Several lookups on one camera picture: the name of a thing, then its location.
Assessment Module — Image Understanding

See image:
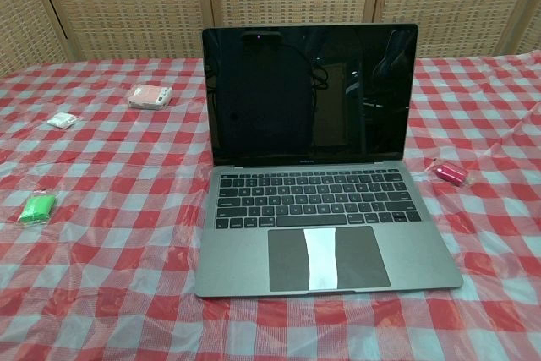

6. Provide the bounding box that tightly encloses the grey open laptop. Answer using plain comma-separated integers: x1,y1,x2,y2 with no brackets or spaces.
194,22,464,298

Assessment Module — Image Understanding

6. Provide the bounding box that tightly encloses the pink white wrapped packet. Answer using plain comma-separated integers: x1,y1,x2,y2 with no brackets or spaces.
128,84,173,109

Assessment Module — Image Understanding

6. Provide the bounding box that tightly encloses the magenta wrapped packet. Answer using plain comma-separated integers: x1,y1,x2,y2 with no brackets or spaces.
434,159,473,188

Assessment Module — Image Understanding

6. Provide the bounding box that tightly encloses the red white checkered tablecloth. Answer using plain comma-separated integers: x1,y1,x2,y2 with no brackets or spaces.
0,55,541,361

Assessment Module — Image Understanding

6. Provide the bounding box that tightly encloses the small white wrapped packet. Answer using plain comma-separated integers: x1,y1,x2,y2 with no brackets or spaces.
46,112,80,129

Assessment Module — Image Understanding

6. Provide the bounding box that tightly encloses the woven rattan folding screen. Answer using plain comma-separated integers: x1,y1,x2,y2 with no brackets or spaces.
0,0,541,64

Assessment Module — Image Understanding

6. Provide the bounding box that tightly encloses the green wrapped packet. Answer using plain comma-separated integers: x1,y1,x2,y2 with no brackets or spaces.
16,191,57,225

